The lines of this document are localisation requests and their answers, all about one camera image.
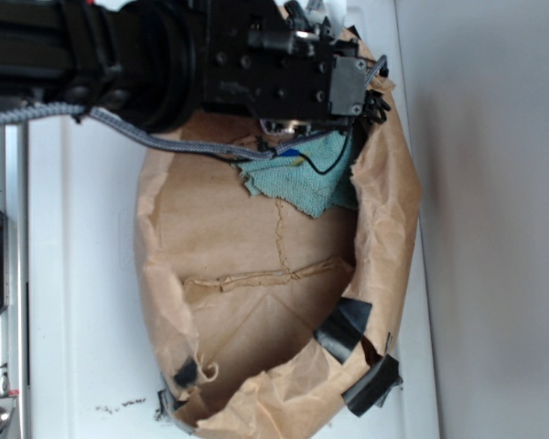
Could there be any grey braided cable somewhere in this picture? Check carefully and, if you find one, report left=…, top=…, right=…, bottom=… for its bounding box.
left=0, top=54, right=390, bottom=161

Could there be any black tape strip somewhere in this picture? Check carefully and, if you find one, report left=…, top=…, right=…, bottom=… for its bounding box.
left=155, top=389, right=195, bottom=435
left=313, top=297, right=372, bottom=364

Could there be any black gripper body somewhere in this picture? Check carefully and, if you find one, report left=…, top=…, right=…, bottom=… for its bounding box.
left=201, top=1, right=367, bottom=131

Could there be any aluminium frame rail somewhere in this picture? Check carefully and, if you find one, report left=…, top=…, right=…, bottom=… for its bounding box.
left=0, top=125, right=29, bottom=438

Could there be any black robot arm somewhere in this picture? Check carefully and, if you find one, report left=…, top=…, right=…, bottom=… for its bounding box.
left=0, top=1, right=367, bottom=133

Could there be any brown paper bag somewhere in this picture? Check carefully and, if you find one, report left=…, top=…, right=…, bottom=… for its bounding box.
left=135, top=110, right=422, bottom=438

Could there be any black tape strip right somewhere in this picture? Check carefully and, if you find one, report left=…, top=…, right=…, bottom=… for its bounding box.
left=313, top=297, right=372, bottom=364

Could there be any teal terry cloth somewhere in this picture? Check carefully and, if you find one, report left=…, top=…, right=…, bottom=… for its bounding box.
left=238, top=132, right=361, bottom=218

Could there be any thin black wire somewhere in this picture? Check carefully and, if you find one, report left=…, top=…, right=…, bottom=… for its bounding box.
left=210, top=127, right=354, bottom=176

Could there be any black tape strip bottom left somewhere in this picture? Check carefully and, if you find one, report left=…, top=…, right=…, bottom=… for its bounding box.
left=155, top=389, right=195, bottom=435

